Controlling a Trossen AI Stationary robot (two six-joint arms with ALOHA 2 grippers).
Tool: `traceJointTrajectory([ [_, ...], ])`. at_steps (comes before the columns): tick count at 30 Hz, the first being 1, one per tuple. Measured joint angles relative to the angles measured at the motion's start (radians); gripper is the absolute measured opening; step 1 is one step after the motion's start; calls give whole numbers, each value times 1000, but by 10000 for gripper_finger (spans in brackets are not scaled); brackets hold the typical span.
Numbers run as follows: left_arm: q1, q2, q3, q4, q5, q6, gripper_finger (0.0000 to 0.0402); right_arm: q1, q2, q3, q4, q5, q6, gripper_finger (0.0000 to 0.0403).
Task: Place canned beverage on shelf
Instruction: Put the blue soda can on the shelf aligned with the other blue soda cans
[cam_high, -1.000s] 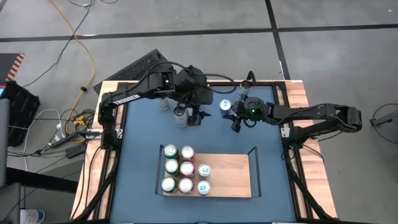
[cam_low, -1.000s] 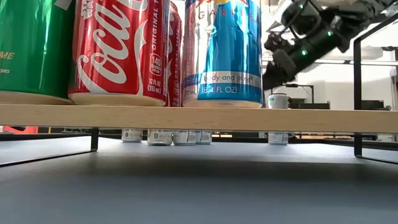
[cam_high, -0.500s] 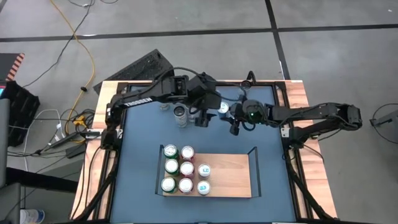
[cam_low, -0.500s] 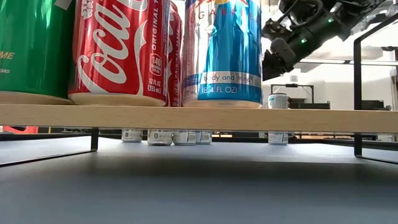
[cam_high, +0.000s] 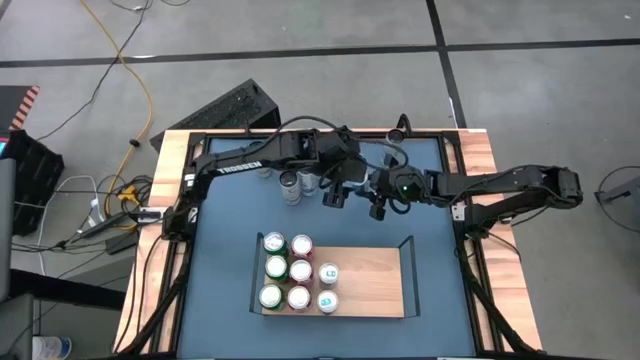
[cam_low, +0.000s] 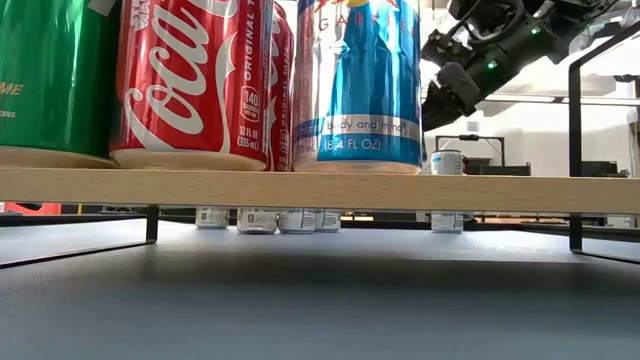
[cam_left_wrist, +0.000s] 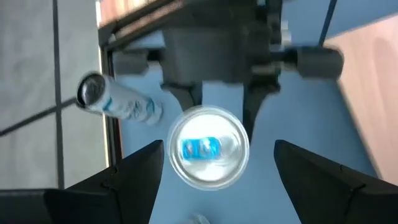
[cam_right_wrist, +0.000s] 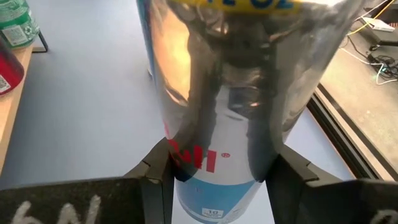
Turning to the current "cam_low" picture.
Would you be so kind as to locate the white wall vent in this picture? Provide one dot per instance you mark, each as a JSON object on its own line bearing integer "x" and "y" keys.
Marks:
{"x": 472, "y": 126}

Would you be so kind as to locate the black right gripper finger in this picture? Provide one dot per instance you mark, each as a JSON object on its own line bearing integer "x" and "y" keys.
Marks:
{"x": 440, "y": 107}
{"x": 442, "y": 50}

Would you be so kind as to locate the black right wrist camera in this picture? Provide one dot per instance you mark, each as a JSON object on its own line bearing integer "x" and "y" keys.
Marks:
{"x": 456, "y": 82}

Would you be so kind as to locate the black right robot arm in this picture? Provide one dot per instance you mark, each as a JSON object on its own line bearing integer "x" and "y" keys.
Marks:
{"x": 585, "y": 15}

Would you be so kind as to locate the red Coca-Cola can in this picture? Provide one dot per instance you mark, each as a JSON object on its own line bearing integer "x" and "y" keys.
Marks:
{"x": 282, "y": 100}
{"x": 190, "y": 90}

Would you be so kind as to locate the black desk equipment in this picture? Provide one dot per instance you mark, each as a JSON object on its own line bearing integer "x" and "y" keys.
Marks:
{"x": 605, "y": 170}

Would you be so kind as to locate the wooden shelf black metal frame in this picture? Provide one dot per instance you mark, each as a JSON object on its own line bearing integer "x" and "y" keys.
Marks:
{"x": 320, "y": 192}

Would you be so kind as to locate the blue silver Red Bull can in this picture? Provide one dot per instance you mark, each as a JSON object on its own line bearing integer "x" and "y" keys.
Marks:
{"x": 360, "y": 90}

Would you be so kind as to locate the red cart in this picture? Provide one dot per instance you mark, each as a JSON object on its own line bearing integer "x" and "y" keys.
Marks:
{"x": 50, "y": 209}

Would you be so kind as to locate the black desk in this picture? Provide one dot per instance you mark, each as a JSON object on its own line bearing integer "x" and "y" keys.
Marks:
{"x": 500, "y": 170}

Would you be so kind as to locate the long ceiling light rail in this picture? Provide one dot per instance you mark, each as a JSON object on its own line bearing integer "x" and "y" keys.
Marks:
{"x": 525, "y": 98}

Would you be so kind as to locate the green Sprite soda can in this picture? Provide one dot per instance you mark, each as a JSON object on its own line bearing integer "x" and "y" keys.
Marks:
{"x": 50, "y": 75}

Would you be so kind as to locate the black metal frame stand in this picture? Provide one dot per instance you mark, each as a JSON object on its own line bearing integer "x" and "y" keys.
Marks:
{"x": 469, "y": 137}

